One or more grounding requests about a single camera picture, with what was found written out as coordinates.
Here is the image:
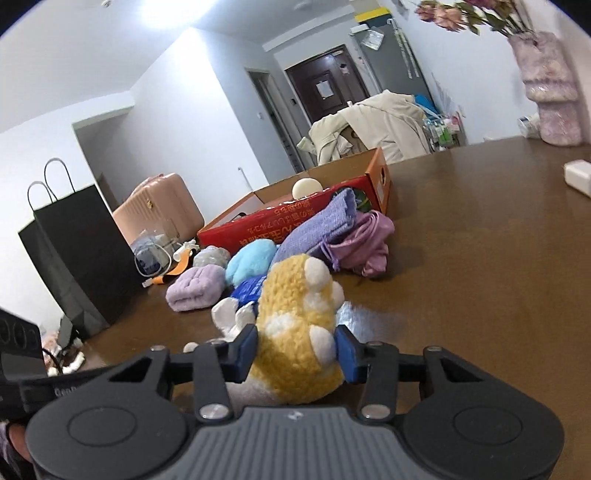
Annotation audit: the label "red cardboard box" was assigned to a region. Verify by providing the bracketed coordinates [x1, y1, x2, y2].
[197, 147, 392, 254]

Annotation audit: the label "brown chair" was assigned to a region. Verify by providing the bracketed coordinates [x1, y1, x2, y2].
[339, 124, 370, 153]

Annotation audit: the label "lavender towel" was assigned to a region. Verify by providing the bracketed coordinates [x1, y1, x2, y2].
[165, 265, 227, 315]

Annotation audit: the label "white plush toy blue outfit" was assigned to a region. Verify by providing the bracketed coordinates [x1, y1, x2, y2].
[184, 274, 269, 354]

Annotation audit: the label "cream round ball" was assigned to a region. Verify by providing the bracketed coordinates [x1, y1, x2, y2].
[292, 178, 323, 200]

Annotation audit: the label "yellow box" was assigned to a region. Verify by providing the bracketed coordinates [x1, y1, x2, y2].
[355, 7, 393, 24]

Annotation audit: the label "dark brown door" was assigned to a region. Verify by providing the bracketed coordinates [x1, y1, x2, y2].
[285, 45, 352, 123]

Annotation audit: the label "pink satin cloth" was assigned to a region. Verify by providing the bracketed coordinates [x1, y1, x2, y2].
[318, 210, 395, 278]

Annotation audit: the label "dried pink roses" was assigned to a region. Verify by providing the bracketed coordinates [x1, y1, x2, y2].
[414, 0, 536, 38]

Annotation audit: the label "orange object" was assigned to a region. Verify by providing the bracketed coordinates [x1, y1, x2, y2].
[154, 249, 200, 287]

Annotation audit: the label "grey fridge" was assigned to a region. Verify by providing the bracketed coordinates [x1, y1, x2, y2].
[348, 18, 432, 100]

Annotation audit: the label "white charger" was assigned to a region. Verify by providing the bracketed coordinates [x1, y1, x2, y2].
[563, 160, 591, 198]

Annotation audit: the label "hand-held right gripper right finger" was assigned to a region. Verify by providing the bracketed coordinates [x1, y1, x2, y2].
[335, 325, 485, 423]

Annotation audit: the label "clear plastic bag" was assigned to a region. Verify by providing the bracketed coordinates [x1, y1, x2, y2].
[133, 228, 178, 278]

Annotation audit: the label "light blue fluffy cloth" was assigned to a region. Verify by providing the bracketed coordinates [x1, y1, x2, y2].
[225, 239, 278, 287]

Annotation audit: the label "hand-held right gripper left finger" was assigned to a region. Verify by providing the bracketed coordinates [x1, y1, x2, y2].
[108, 325, 259, 423]

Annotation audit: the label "black paper bag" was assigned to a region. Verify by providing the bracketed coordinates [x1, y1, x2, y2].
[18, 158, 145, 340]

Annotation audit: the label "yellow knitted plush toy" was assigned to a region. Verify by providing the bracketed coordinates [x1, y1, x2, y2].
[231, 253, 347, 407]

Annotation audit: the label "small rack with bottles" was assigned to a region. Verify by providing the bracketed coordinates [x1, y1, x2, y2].
[422, 108, 465, 151]

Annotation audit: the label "white cable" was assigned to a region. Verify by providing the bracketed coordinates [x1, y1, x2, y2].
[135, 244, 174, 289]

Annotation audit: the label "purple knitted cloth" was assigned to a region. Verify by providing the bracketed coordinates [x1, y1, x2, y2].
[274, 188, 358, 266]

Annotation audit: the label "small white container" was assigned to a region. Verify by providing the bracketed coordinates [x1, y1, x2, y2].
[517, 113, 542, 139]

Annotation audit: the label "beige coat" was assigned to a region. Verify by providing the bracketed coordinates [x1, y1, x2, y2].
[297, 91, 432, 166]

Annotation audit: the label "pink textured vase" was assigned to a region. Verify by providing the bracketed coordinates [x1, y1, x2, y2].
[508, 31, 583, 146]

